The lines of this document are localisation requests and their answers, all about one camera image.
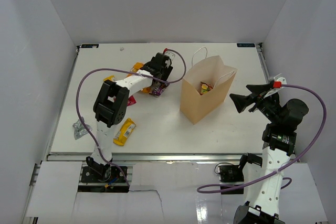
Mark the purple chocolate bar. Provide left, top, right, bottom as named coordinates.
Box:
left=149, top=81, right=170, bottom=97

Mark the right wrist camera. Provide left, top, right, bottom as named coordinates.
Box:
left=269, top=73, right=287, bottom=89

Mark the blue label sticker left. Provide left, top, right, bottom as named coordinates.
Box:
left=80, top=44, right=99, bottom=49

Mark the yellow snack bar wrapper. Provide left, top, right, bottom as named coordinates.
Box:
left=113, top=118, right=137, bottom=146

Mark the blue label sticker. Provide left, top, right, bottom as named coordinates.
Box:
left=80, top=44, right=99, bottom=49
left=237, top=43, right=255, bottom=48

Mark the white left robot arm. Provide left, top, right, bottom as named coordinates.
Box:
left=86, top=49, right=174, bottom=182

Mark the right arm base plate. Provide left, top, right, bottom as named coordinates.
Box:
left=214, top=162, right=244, bottom=186

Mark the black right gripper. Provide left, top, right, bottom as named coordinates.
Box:
left=230, top=83, right=282, bottom=124

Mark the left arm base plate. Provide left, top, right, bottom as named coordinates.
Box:
left=80, top=166, right=125, bottom=184

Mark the colourful fruit gummy bag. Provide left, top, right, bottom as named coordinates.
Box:
left=200, top=82, right=213, bottom=95

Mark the brown paper bag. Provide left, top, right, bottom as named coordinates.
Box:
left=180, top=47, right=237, bottom=124

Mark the pink red candy packet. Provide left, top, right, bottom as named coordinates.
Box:
left=127, top=96, right=137, bottom=106

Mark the aluminium table frame rail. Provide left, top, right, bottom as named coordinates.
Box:
left=47, top=153, right=242, bottom=162

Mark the small yellow snack packet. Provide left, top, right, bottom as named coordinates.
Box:
left=103, top=75, right=115, bottom=82

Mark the silver foil wrapper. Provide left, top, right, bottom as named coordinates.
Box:
left=72, top=119, right=92, bottom=140

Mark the blue label sticker right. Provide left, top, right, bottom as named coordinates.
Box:
left=237, top=43, right=255, bottom=48

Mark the large orange gummy bag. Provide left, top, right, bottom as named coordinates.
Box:
left=130, top=62, right=144, bottom=72

